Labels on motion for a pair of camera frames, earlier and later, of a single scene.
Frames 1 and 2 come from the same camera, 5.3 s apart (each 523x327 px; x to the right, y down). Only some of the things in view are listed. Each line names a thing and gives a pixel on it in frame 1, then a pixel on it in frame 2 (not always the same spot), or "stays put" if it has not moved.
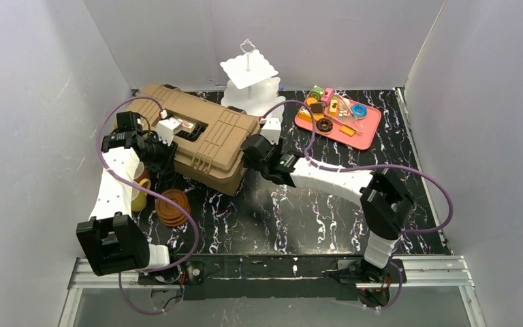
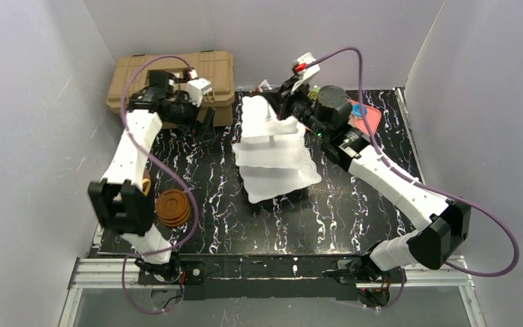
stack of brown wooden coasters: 169,214 stays put
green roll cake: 317,92 stays put
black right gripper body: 252,147 -> 283,102
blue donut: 359,110 stays put
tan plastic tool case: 208,135 -> 129,72
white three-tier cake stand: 253,88 -> 271,153
